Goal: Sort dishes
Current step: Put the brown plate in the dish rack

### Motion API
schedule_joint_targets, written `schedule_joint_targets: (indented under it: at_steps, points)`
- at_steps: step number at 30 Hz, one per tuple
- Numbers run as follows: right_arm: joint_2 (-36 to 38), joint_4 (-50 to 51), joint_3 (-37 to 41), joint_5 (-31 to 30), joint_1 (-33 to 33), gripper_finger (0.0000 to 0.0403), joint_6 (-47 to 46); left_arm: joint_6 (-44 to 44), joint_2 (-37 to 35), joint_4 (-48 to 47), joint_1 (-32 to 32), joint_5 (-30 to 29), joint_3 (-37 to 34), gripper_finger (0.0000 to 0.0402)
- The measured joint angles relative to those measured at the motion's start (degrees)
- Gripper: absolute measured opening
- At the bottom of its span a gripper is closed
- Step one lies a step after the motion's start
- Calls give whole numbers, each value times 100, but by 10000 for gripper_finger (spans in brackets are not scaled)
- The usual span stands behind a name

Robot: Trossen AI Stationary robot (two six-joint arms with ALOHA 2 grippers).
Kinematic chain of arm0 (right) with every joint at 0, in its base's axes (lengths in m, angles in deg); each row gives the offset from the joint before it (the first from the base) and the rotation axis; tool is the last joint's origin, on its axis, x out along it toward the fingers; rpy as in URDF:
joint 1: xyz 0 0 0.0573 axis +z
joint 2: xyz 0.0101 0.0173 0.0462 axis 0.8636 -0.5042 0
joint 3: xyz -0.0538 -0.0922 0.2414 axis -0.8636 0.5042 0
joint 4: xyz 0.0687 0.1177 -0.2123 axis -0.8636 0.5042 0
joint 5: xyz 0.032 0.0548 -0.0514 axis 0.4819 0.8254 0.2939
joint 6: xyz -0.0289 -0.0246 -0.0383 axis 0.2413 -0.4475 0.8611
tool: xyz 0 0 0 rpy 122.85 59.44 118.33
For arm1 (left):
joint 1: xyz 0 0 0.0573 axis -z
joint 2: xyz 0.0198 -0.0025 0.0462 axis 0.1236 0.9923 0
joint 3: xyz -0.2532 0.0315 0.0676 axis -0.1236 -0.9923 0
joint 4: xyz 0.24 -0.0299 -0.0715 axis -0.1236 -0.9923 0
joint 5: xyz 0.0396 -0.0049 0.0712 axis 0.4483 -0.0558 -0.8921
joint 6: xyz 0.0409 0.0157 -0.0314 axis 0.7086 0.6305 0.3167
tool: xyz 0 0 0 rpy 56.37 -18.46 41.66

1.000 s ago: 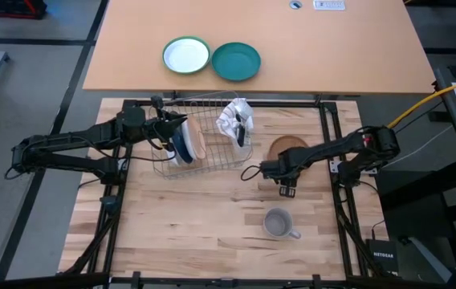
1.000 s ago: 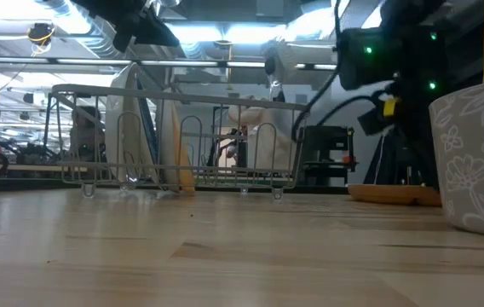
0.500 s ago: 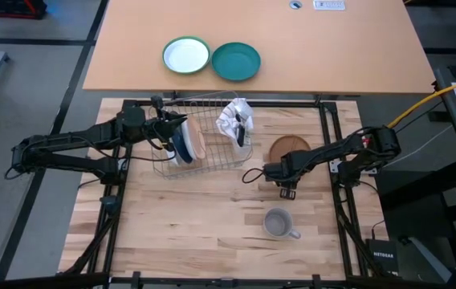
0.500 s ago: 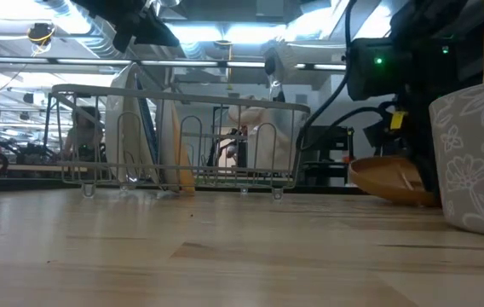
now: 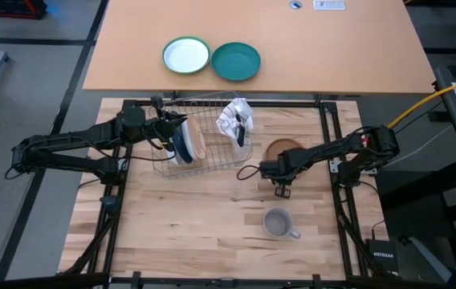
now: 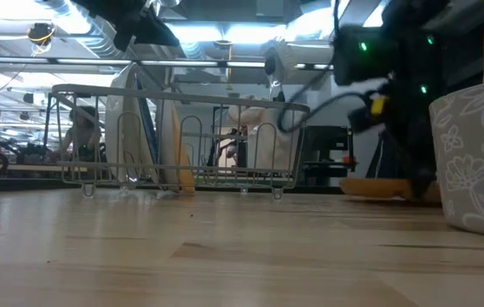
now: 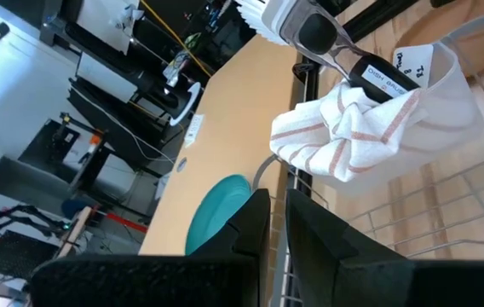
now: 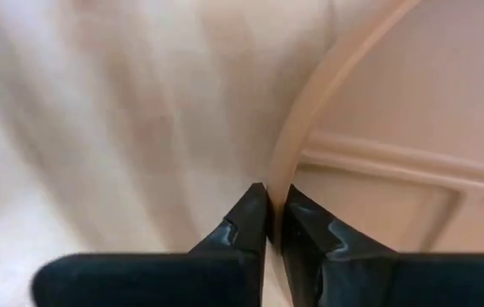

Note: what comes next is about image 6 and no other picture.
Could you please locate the blue patterned plate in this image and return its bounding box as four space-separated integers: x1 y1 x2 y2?
134 74 160 182

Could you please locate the metal wire dish rack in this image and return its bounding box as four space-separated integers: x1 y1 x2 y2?
49 84 311 201

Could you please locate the small white plate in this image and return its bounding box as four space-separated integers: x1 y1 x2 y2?
155 87 177 187

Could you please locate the grey floral print cup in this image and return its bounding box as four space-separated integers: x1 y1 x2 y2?
428 77 484 240

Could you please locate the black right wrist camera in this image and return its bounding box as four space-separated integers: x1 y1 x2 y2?
347 94 392 134

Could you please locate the large white plate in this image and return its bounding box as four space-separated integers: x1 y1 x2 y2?
104 62 143 184

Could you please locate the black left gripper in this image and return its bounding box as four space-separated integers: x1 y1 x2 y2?
109 0 182 52

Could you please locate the white dish cloth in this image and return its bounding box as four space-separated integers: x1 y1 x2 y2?
228 104 268 127

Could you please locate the black machine on stand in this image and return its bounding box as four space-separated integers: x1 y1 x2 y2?
303 125 358 180

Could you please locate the person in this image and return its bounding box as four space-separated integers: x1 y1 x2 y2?
60 105 103 164
223 126 248 168

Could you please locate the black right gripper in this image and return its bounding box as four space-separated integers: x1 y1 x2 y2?
390 83 444 201

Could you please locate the black looped camera cable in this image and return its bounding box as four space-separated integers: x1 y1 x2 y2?
276 90 373 134

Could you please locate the black ceiling-mounted device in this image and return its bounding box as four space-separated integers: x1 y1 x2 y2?
26 23 55 47

